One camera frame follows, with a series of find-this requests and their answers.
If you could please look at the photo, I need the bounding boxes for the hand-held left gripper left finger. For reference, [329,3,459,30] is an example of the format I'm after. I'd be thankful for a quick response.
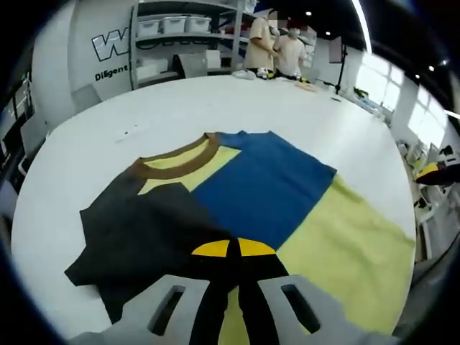
[111,239,234,345]

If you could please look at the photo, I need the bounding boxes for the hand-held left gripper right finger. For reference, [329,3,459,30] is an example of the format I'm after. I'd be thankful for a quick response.
[236,236,360,345]

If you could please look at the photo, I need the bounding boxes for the yellow blue grey garment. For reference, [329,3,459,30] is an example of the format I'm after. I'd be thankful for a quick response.
[63,129,417,337]

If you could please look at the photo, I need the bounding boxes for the black tripod stand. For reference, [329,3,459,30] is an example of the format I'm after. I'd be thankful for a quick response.
[332,42,351,96]

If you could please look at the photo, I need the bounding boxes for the wooden board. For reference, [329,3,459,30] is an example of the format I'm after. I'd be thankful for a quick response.
[294,80,320,94]

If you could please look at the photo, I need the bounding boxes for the dark mounted monitor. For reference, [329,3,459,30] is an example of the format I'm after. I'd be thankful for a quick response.
[328,35,344,65]

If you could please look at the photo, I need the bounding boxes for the long ceiling light strip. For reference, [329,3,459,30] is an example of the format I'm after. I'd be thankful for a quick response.
[351,0,374,55]

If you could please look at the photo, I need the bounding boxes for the grey chair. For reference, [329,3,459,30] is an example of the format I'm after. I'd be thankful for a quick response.
[70,84,105,111]
[19,114,48,148]

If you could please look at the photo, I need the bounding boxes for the black white office chair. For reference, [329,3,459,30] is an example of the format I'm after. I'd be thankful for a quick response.
[172,53,188,78]

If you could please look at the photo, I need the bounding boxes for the grey metal shelf rack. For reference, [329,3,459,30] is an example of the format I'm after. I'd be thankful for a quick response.
[129,0,252,91]

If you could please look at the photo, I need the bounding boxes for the white storage bin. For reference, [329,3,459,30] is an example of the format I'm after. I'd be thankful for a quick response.
[185,16,212,33]
[161,16,188,34]
[137,18,162,37]

